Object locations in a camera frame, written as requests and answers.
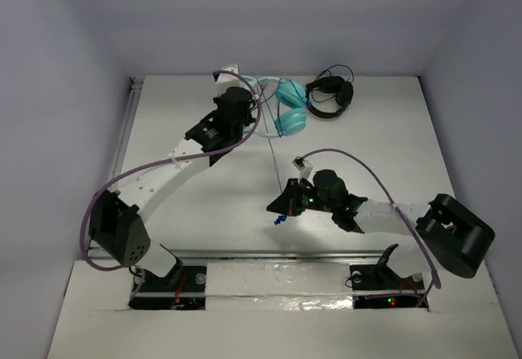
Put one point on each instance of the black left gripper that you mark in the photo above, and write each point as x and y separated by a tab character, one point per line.
248	111

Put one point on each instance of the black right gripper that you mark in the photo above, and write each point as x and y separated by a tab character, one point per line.
288	202

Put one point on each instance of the teal cat ear headphones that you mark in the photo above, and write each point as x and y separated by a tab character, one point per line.
291	94

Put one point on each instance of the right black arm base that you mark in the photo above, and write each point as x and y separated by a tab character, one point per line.
376	286

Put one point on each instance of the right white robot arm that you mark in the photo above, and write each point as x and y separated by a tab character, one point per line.
447	236

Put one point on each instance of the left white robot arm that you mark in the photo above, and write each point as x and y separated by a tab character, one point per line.
116	220

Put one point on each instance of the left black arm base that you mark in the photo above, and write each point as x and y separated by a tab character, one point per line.
184	288

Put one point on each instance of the black headphones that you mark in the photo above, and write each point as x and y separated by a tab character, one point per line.
327	86

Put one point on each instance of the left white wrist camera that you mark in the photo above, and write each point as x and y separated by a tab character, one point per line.
225	80

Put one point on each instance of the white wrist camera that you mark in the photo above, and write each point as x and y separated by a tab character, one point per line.
304	168
225	80

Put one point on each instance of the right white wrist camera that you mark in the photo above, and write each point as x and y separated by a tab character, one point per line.
304	168

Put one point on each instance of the aluminium front rail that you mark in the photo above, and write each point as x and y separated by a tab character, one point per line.
276	254

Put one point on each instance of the aluminium rail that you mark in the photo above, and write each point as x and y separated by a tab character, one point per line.
136	86
276	254

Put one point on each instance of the aluminium left side rail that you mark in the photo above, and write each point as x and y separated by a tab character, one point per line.
136	86

